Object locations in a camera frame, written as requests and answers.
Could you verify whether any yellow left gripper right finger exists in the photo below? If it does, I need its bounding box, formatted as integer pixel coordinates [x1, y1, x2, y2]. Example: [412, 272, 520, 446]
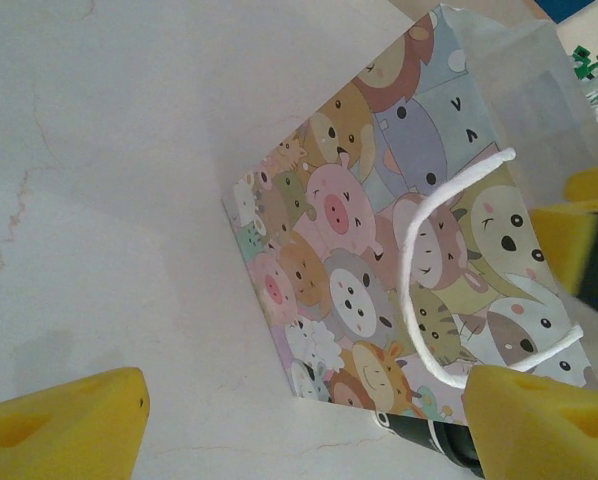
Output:
[460, 363, 598, 480]

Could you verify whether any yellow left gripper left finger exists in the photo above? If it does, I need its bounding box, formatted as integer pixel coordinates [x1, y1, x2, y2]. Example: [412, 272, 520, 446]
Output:
[0, 365, 153, 480]

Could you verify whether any patterned paper gift bag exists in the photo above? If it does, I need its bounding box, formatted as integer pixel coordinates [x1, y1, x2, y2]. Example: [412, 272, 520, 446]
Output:
[221, 3, 598, 426]

